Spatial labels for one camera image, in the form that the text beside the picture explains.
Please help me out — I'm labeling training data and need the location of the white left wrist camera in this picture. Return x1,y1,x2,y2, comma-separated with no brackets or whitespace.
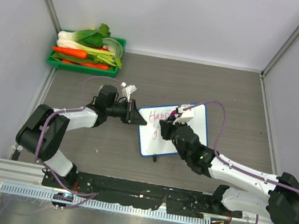
120,82,137,102

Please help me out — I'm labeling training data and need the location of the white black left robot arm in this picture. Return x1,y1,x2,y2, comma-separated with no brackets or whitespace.
15,85,147,189

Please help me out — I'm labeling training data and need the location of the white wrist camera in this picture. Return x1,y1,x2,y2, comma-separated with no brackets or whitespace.
173,104,195,125
120,82,137,102

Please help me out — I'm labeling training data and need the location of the pale green bean bundle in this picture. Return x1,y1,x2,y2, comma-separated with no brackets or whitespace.
102,37,124,59

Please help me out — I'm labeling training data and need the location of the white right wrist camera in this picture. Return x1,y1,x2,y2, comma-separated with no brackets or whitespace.
173,104,195,125

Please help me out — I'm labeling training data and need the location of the small orange carrot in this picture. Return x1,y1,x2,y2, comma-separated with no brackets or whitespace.
61,59,109,71

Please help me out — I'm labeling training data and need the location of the green bok choy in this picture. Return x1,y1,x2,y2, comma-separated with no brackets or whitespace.
57,23,111,48

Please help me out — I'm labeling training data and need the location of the white slotted cable duct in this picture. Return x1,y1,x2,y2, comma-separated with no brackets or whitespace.
0,183,211,224

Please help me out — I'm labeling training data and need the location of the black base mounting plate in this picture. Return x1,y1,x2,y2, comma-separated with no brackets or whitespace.
40,163,246,224

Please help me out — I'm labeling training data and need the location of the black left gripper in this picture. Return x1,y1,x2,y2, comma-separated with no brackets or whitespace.
105,95,150,127

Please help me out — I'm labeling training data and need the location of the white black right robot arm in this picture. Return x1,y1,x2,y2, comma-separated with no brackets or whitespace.
159,118,299,224

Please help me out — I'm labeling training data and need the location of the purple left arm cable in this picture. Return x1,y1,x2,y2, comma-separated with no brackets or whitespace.
29,67,127,198

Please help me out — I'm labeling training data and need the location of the white marker with magenta cap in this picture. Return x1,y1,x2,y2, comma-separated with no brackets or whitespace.
159,109,178,127

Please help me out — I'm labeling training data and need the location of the blue framed whiteboard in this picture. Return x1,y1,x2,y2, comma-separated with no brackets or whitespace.
139,104,208,157

